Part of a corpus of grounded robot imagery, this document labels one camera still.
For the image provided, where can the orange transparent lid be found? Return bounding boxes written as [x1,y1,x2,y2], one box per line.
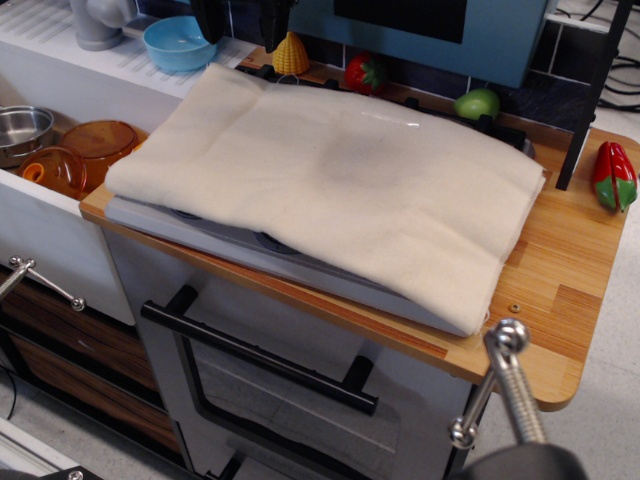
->
[17,146,87,200]

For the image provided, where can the black oven door handle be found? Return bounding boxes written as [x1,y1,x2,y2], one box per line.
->
[140,285,378,416]

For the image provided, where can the red toy pepper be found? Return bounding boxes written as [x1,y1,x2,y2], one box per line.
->
[592,141,638,213]

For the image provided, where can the yellow toy corn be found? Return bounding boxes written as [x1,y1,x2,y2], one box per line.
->
[272,32,311,75]

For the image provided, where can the black metal stand post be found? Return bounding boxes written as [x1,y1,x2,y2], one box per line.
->
[555,0,634,191]

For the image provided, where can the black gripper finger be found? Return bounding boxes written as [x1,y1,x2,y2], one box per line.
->
[259,0,295,53]
[190,0,224,44]

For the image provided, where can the white oven door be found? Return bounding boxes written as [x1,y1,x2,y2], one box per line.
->
[134,272,474,480]

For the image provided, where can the orange transparent bowl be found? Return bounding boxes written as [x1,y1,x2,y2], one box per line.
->
[60,120,139,193]

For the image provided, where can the steel pot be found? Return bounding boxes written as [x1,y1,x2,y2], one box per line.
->
[1,106,54,169]

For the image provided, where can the grey toy faucet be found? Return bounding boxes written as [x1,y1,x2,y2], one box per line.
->
[70,0,138,51]

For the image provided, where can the red toy strawberry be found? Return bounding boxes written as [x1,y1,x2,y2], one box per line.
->
[344,52,387,95]

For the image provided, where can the metal clamp screw right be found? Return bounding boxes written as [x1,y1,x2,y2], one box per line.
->
[449,318,548,450]

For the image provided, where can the metal clamp screw left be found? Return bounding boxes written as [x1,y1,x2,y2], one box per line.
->
[1,255,87,312]

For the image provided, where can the cream cloth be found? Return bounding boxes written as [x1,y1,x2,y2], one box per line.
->
[104,62,547,337]

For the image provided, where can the wooden drawer cabinet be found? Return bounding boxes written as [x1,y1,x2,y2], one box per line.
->
[1,279,185,466]

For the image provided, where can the metal clamp screw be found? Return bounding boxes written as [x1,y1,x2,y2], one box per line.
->
[449,318,548,450]
[1,255,87,312]

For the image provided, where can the black cables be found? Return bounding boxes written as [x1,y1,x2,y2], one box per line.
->
[554,0,640,113]

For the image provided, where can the blue toy microwave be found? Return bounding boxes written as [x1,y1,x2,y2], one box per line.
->
[289,0,556,87]

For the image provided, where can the green toy apple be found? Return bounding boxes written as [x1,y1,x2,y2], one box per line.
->
[454,88,500,120]

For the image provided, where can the blue plastic bowl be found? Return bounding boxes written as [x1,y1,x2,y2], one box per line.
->
[142,16,217,72]

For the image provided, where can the grey toy stove top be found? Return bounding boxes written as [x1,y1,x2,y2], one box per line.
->
[104,64,536,338]

